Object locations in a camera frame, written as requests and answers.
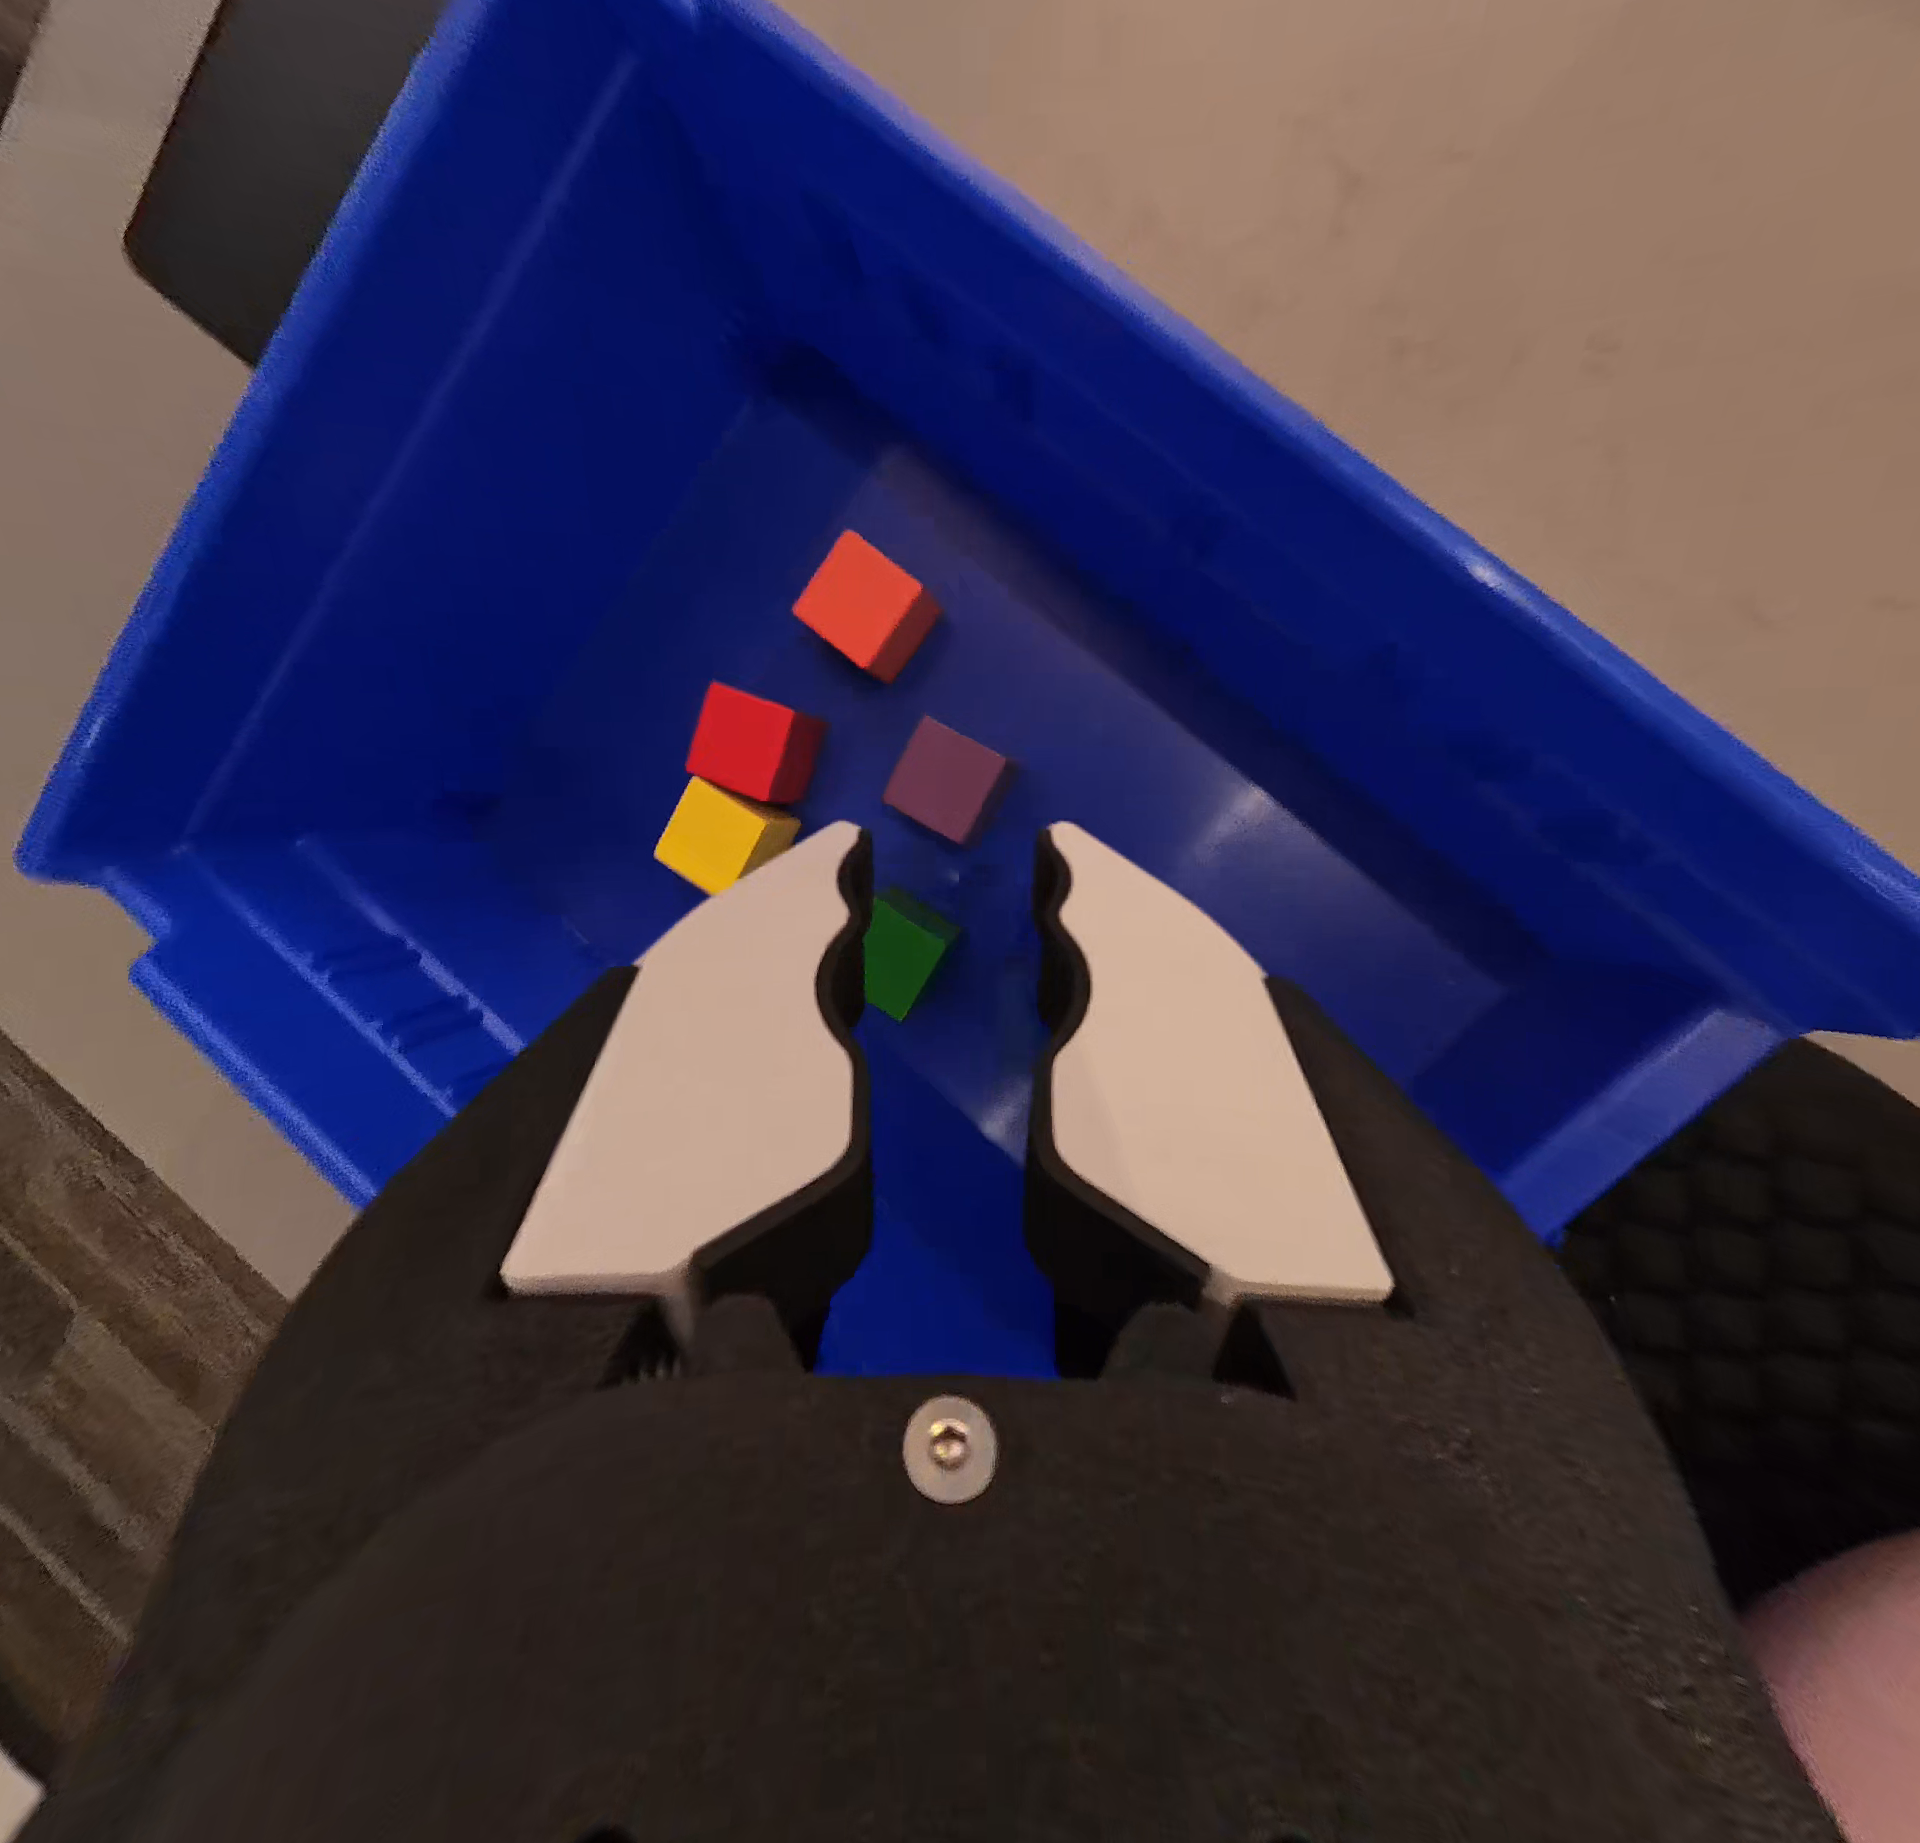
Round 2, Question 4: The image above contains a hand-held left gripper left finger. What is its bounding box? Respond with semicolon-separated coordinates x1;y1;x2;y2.
499;822;879;1321

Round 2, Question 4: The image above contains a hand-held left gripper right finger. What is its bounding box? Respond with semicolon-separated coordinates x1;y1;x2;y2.
1025;822;1397;1335

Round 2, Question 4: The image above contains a green cube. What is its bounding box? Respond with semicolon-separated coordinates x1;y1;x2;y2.
862;888;963;1024

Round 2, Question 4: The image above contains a yellow cube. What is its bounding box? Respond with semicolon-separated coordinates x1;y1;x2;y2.
654;775;803;899

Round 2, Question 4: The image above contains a red cube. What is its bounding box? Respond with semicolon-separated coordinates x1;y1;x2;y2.
686;679;828;808

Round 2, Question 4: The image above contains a purple cube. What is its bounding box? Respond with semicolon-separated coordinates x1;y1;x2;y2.
883;717;1010;847

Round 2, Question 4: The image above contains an orange cube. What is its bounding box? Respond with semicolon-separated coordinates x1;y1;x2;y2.
791;529;945;687

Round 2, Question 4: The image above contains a blue plastic bin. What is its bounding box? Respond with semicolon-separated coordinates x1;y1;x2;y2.
16;0;1920;1380

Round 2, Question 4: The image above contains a black rectangular table panel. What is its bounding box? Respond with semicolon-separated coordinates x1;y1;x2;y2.
123;0;504;366

